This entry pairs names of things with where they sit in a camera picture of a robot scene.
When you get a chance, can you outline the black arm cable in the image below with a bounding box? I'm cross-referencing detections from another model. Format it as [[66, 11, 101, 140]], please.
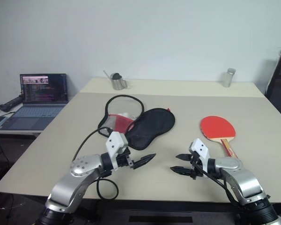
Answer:
[[71, 127, 119, 200], [194, 161, 243, 211]]

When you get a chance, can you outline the steel cup with spout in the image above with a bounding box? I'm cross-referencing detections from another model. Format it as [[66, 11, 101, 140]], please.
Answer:
[[104, 69, 129, 91]]

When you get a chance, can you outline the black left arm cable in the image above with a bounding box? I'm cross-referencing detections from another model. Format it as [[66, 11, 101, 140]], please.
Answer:
[[71, 127, 119, 200]]

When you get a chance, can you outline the red table tennis paddle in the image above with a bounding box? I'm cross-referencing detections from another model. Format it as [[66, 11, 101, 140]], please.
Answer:
[[200, 115, 239, 158]]

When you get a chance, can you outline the black office chair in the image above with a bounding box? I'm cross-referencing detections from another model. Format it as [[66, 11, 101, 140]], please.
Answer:
[[264, 49, 281, 125]]

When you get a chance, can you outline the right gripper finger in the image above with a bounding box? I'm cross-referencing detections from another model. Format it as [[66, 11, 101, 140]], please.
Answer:
[[170, 165, 193, 177], [175, 153, 192, 162]]

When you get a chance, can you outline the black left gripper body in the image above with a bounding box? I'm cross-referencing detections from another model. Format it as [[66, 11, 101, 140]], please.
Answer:
[[117, 147, 134, 170]]

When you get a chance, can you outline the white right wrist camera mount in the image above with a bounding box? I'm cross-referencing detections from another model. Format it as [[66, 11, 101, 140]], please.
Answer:
[[189, 138, 211, 174]]

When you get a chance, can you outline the black power strip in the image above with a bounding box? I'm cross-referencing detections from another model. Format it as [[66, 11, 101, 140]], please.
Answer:
[[0, 94, 23, 112]]

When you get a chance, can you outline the metal shaker bottle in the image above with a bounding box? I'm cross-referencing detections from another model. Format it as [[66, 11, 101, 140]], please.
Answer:
[[222, 67, 236, 88]]

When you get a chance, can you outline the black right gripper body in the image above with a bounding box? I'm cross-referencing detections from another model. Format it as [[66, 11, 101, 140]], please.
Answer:
[[188, 151, 204, 181]]

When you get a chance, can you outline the open grey laptop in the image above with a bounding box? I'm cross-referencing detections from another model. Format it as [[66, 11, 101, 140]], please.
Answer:
[[0, 73, 69, 132]]

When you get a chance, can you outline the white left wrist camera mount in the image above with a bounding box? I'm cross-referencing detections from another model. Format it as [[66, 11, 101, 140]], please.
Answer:
[[105, 131, 129, 170]]

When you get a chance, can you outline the black and red paddle case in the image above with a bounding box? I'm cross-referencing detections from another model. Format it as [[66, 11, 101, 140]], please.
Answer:
[[97, 94, 176, 151]]

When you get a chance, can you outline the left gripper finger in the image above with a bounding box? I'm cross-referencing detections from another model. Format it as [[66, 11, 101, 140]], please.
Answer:
[[132, 158, 153, 170], [140, 153, 157, 164]]

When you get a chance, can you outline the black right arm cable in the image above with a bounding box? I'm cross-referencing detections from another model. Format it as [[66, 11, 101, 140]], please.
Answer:
[[194, 161, 243, 211]]

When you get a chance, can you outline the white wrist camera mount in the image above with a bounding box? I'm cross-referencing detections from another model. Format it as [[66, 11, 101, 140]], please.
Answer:
[[189, 138, 211, 174], [105, 131, 129, 170]]

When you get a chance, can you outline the black rectangular bar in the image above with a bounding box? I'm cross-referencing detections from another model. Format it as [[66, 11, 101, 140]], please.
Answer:
[[128, 217, 193, 223]]

